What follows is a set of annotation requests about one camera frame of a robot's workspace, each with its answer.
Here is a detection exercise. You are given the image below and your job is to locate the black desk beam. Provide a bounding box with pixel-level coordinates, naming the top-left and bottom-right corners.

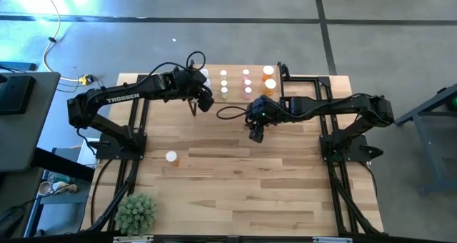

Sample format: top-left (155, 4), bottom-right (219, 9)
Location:
top-left (31, 148), bottom-right (96, 182)

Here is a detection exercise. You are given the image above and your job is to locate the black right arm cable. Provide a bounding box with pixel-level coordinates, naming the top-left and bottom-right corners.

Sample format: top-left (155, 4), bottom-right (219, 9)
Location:
top-left (216, 105), bottom-right (251, 122)

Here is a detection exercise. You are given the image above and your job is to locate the green artificial plant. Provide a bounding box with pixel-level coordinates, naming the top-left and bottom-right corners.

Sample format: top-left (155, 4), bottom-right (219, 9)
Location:
top-left (114, 192), bottom-right (158, 237)

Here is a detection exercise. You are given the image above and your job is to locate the teal tool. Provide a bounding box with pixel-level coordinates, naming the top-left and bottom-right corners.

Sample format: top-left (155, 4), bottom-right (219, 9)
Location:
top-left (48, 173), bottom-right (72, 184)

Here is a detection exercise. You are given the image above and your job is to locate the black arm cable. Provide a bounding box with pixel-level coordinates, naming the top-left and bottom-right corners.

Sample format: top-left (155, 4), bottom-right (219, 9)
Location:
top-left (216, 105), bottom-right (251, 122)
top-left (137, 50), bottom-right (207, 89)

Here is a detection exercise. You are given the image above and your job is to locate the black box on left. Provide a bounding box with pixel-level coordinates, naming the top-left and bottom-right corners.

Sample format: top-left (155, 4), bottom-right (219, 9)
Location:
top-left (0, 74), bottom-right (36, 116)

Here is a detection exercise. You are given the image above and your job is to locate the white floor cable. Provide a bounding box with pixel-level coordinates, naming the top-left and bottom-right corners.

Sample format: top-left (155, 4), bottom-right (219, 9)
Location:
top-left (38, 0), bottom-right (86, 83)

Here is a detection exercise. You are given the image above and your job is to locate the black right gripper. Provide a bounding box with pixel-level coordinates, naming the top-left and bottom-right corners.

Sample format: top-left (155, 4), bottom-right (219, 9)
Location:
top-left (245, 94), bottom-right (286, 144)

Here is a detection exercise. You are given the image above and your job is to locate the wooden shelf with black legs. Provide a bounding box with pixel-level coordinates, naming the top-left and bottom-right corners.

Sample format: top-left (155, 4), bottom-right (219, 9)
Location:
top-left (185, 60), bottom-right (285, 117)

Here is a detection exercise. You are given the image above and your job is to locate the dark flat bar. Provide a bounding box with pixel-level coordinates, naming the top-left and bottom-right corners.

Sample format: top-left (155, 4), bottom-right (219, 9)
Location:
top-left (0, 61), bottom-right (38, 72)

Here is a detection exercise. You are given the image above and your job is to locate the blue grey cart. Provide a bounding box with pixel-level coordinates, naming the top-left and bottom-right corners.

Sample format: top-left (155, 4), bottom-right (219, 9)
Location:
top-left (24, 146), bottom-right (94, 237)

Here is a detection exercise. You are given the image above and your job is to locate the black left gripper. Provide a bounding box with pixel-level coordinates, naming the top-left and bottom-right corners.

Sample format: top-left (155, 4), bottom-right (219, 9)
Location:
top-left (174, 69), bottom-right (215, 113)

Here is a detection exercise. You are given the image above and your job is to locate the grey desk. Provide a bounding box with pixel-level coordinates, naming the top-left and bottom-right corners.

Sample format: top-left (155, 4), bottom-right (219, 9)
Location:
top-left (0, 71), bottom-right (61, 173)

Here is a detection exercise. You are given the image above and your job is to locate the white box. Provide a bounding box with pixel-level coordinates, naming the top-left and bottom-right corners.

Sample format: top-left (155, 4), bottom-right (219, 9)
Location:
top-left (76, 137), bottom-right (101, 167)

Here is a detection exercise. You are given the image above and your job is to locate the white metal bracket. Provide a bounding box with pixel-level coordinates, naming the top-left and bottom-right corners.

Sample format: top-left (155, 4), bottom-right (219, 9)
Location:
top-left (313, 237), bottom-right (354, 243)
top-left (113, 234), bottom-right (155, 243)

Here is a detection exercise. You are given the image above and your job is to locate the blue grey table frame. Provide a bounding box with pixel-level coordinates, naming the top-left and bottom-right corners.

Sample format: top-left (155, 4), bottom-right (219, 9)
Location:
top-left (396, 81), bottom-right (457, 196)

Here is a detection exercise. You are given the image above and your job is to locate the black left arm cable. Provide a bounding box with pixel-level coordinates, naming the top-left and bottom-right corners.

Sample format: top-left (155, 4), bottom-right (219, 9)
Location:
top-left (137, 50), bottom-right (207, 89)

